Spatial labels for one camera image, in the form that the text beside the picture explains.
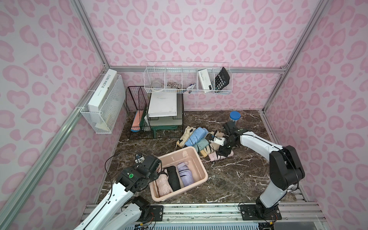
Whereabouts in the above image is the cream umbrella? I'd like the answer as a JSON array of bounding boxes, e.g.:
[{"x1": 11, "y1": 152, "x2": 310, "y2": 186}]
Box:
[
  {"x1": 209, "y1": 130, "x2": 226, "y2": 146},
  {"x1": 176, "y1": 126, "x2": 196, "y2": 148}
]

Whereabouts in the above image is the pink umbrella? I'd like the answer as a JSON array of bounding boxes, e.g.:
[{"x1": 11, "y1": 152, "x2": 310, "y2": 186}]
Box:
[{"x1": 155, "y1": 172, "x2": 173, "y2": 197}]

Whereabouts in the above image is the black umbrella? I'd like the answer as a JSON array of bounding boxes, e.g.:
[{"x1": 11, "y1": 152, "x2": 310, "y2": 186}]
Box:
[{"x1": 166, "y1": 166, "x2": 181, "y2": 192}]

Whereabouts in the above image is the pink plastic storage box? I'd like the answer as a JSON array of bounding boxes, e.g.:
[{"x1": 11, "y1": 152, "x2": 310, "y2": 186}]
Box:
[{"x1": 149, "y1": 147, "x2": 208, "y2": 202}]

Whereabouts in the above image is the purple umbrella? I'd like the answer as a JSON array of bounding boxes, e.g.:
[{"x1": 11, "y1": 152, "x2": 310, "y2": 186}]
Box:
[{"x1": 177, "y1": 163, "x2": 195, "y2": 187}]

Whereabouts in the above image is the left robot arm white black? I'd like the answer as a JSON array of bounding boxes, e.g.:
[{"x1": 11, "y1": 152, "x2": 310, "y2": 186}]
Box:
[{"x1": 75, "y1": 154, "x2": 162, "y2": 230}]

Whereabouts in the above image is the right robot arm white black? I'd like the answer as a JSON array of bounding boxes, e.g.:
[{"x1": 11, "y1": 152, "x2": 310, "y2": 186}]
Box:
[{"x1": 217, "y1": 121, "x2": 305, "y2": 220}]

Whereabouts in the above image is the mint green folded umbrella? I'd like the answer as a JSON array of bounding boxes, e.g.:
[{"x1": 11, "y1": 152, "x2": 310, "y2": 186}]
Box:
[{"x1": 193, "y1": 138, "x2": 209, "y2": 152}]

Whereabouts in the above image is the blue folded umbrella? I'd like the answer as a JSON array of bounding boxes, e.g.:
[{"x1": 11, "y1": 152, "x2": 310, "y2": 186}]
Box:
[{"x1": 185, "y1": 127, "x2": 208, "y2": 147}]

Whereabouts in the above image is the small white box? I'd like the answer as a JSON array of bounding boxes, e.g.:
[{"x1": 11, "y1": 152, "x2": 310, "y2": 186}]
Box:
[{"x1": 198, "y1": 69, "x2": 212, "y2": 93}]

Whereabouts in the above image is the long white box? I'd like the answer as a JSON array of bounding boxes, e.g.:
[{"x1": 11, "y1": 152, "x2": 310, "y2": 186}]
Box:
[{"x1": 88, "y1": 69, "x2": 117, "y2": 113}]

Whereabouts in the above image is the blue lid pencil jar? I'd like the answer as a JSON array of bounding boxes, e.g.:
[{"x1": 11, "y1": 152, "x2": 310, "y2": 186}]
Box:
[{"x1": 229, "y1": 111, "x2": 241, "y2": 125}]

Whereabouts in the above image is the green document tray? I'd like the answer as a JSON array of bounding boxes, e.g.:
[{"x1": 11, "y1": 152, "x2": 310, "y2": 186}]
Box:
[{"x1": 145, "y1": 116, "x2": 183, "y2": 138}]

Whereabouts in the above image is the white paper stack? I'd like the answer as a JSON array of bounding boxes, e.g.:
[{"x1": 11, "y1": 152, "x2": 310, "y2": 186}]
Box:
[{"x1": 148, "y1": 93, "x2": 177, "y2": 117}]

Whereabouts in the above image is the black calculator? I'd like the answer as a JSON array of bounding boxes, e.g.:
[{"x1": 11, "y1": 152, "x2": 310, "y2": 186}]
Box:
[{"x1": 215, "y1": 67, "x2": 231, "y2": 93}]

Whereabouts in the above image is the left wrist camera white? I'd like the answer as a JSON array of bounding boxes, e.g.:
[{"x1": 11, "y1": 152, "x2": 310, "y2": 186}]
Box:
[{"x1": 135, "y1": 154, "x2": 145, "y2": 164}]

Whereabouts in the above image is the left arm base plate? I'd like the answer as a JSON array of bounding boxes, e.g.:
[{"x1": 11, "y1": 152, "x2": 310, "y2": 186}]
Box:
[{"x1": 122, "y1": 203, "x2": 164, "y2": 223}]

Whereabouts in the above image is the black wire file rack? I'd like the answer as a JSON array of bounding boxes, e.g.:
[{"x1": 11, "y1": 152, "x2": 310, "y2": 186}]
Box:
[{"x1": 125, "y1": 86, "x2": 184, "y2": 139}]

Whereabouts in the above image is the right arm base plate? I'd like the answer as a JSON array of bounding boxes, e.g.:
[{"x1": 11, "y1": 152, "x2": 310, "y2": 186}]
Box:
[{"x1": 238, "y1": 203, "x2": 282, "y2": 221}]

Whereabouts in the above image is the white wire side basket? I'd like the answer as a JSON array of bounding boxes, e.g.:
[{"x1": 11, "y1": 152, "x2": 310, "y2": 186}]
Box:
[{"x1": 80, "y1": 74, "x2": 126, "y2": 134}]

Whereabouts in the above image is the white wire wall basket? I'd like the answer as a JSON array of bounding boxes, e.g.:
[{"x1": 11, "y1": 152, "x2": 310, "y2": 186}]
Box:
[{"x1": 143, "y1": 61, "x2": 232, "y2": 94}]

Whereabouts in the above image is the aluminium front rail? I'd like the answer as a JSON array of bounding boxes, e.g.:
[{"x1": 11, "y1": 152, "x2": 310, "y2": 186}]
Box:
[{"x1": 77, "y1": 201, "x2": 325, "y2": 230}]

